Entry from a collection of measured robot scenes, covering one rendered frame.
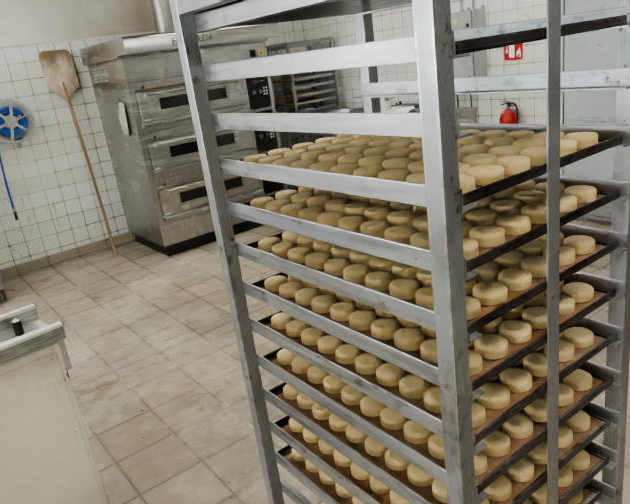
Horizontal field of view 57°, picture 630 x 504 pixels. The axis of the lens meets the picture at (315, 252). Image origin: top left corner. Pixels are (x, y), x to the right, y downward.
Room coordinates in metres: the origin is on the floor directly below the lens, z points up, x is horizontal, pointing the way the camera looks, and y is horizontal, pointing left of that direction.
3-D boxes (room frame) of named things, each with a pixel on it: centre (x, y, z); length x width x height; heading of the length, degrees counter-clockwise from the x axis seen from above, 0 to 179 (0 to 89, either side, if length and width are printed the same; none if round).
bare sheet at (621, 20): (1.05, -0.18, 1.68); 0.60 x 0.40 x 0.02; 35
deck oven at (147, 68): (6.07, 1.03, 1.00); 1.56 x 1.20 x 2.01; 125
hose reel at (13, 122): (5.61, 2.64, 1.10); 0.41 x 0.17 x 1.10; 125
